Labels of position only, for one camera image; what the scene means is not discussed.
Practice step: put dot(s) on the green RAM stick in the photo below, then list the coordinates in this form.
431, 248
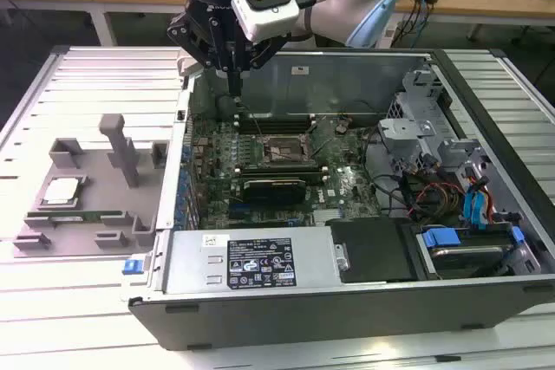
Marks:
95, 214

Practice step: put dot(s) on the silver drive cage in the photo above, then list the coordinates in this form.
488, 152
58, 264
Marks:
403, 131

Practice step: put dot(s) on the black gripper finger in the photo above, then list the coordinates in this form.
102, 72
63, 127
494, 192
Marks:
266, 51
195, 38

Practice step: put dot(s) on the black open PC case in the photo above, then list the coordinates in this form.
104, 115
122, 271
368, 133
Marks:
303, 322

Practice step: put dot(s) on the silver power supply unit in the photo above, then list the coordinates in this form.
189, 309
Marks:
191, 274

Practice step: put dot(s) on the round coin battery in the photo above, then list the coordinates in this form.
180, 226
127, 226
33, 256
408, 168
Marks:
341, 129

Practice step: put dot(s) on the CPU socket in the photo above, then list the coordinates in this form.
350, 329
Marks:
282, 149

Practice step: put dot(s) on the black round fan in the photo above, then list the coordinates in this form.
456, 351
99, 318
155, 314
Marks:
224, 109

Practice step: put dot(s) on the small silver heatsink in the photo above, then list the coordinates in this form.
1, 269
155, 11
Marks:
327, 214

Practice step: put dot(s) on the black plastic cover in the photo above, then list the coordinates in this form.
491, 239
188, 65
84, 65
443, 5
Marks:
373, 248

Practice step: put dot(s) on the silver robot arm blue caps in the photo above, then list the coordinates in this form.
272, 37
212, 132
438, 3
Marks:
334, 14

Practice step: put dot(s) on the thin socket locking lever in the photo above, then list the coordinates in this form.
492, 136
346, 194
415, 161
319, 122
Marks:
249, 118

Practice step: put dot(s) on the pale case latch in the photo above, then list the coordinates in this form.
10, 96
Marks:
186, 67

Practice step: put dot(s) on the green motherboard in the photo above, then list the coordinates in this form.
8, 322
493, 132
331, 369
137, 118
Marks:
347, 196

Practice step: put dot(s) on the hard disk in blue carrier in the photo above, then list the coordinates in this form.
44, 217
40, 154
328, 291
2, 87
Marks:
468, 257

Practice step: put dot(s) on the blue case latch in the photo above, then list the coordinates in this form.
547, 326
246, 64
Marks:
132, 267

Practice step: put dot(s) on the grey parts rack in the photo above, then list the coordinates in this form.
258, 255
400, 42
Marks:
104, 196

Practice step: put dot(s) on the silver CPU green board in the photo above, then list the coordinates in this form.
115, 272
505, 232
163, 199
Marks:
60, 191

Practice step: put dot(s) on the silver disk bay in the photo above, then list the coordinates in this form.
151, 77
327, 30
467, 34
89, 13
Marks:
459, 149

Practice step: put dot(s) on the black graphics card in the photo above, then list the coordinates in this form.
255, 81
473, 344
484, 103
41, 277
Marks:
273, 191

